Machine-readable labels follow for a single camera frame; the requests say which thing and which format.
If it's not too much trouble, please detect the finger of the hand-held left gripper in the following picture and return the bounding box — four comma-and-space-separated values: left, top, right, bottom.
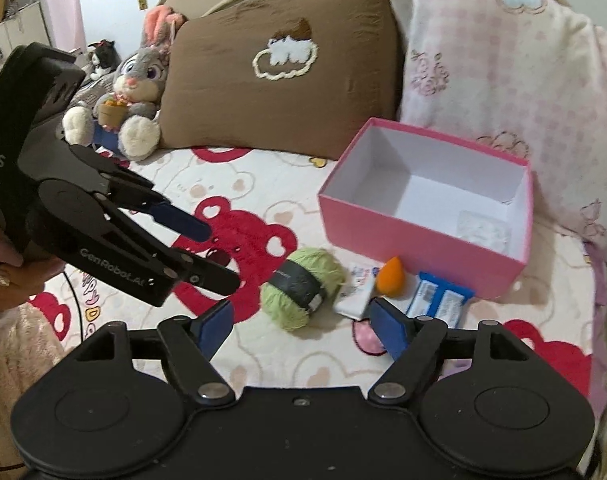
68, 144, 213, 242
101, 202, 242, 297

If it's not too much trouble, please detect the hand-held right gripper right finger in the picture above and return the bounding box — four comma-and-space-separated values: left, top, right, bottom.
367, 297, 531, 403

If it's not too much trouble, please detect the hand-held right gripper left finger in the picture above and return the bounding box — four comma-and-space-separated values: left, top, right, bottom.
74, 302, 237, 406

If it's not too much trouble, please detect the white tube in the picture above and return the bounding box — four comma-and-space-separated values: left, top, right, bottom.
332, 262, 384, 320

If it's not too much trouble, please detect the orange makeup sponge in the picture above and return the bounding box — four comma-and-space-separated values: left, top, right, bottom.
373, 256, 407, 295

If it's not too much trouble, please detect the blue snack packet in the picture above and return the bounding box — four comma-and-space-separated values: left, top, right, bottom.
406, 271, 475, 328

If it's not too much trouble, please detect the pink cardboard box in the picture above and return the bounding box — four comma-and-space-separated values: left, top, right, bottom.
317, 117, 534, 301

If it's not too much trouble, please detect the green yarn ball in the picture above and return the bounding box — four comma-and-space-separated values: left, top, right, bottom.
260, 247, 347, 332

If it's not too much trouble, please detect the person's left hand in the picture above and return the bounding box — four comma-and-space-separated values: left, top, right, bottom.
0, 197, 64, 311

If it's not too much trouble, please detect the bear printed blanket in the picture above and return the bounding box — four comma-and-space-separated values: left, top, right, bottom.
28, 145, 607, 411

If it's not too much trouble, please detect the grey patterned cloth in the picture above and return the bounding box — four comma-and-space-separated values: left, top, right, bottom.
66, 77, 119, 111

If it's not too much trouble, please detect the clear plastic packet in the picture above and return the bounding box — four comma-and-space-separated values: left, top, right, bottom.
456, 210, 513, 251

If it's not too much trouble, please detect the brown pillow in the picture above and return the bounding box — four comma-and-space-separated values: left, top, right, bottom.
156, 0, 404, 161

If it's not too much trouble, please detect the grey rabbit plush toy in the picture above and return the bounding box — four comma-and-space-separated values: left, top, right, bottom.
62, 5, 189, 162

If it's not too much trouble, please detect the black white cat plush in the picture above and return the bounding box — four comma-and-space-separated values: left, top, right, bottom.
86, 39, 122, 81

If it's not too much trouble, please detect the white cabinet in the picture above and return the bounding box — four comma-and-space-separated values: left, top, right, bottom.
0, 0, 52, 76

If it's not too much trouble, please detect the pink curtain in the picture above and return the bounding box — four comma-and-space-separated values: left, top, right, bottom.
38, 0, 82, 53

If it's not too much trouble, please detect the lilac bed sheet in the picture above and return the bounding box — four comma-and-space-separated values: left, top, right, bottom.
581, 240, 607, 411

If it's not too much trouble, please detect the pink checked pillow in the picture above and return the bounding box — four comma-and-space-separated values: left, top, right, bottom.
378, 0, 607, 261

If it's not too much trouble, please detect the black cable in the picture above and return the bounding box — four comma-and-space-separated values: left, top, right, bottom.
58, 267, 87, 346

